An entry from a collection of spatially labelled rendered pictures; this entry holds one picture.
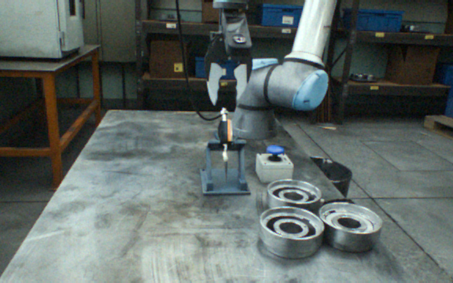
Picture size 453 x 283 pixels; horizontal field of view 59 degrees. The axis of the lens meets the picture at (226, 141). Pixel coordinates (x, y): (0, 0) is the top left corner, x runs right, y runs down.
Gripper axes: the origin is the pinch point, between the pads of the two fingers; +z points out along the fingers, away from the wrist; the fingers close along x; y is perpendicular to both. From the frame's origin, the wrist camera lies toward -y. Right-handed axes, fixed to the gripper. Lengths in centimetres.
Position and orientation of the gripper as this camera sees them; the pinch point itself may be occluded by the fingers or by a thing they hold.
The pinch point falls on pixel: (226, 100)
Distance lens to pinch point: 86.2
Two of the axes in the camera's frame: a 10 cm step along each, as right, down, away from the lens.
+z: -0.5, 9.5, 3.2
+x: -9.9, -0.1, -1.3
